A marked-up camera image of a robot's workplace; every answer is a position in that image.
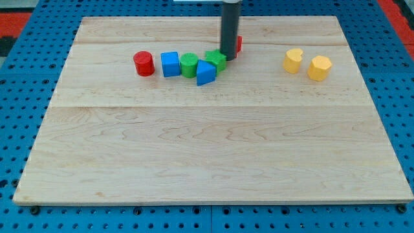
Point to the blue triangular prism block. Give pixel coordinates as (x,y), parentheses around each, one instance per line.
(206,73)

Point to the green star block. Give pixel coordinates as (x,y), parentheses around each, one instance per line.
(217,59)

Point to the red cylinder block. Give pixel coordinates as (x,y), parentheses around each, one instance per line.
(144,63)

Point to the green cylinder block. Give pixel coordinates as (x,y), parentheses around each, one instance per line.
(188,65)

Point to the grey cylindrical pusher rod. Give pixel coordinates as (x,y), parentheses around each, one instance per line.
(229,28)

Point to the yellow hexagon block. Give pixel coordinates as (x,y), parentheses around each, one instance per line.
(319,68)

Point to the light wooden board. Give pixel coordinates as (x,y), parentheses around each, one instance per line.
(258,135)

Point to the yellow heart block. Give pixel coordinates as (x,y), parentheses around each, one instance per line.
(292,60)

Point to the red star block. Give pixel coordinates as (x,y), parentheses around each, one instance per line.
(239,44)

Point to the blue cube block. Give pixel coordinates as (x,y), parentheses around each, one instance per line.
(170,64)

